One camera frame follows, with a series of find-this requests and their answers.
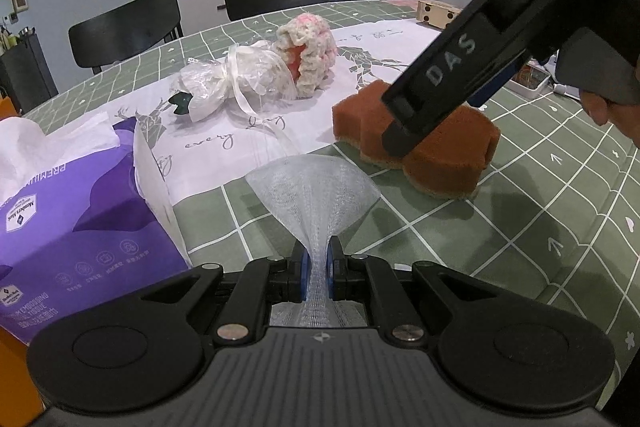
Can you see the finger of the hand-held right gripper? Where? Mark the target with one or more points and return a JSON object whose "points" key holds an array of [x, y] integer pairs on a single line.
{"points": [[500, 82], [450, 67]]}

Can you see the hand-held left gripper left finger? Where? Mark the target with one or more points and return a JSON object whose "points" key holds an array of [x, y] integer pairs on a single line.
{"points": [[302, 274]]}

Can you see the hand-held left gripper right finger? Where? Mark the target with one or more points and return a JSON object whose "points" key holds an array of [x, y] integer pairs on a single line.
{"points": [[331, 272]]}

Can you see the white mesh net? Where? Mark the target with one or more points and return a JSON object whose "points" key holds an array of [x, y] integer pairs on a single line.
{"points": [[312, 192]]}

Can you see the brown sponge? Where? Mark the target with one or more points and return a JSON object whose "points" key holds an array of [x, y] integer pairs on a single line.
{"points": [[450, 157]]}

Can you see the person's right hand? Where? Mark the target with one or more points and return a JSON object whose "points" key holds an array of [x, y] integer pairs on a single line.
{"points": [[610, 117]]}

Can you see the small clear plastic tray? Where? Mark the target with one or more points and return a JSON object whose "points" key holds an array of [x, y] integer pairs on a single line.
{"points": [[530, 79]]}

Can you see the wooden box with dots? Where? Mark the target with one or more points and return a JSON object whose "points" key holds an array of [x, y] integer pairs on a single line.
{"points": [[435, 14]]}

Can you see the green checked tablecloth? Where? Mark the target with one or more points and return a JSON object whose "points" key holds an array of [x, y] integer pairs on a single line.
{"points": [[525, 217]]}

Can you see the plastic wrapped crochet flower bouquet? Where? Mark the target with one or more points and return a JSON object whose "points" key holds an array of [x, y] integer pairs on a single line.
{"points": [[305, 47]]}

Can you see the white printed table mat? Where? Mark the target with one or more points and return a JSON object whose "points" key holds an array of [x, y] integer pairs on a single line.
{"points": [[225, 142]]}

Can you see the purple tissue pack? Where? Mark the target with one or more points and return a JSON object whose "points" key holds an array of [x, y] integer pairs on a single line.
{"points": [[75, 217]]}

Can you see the white counter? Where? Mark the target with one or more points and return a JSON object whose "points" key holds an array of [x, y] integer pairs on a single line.
{"points": [[200, 7]]}

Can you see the dark cabinet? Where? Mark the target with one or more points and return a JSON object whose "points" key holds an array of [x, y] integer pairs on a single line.
{"points": [[25, 77]]}

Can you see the group of small bottles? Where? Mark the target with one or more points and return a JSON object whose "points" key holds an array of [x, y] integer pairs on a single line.
{"points": [[15, 38]]}

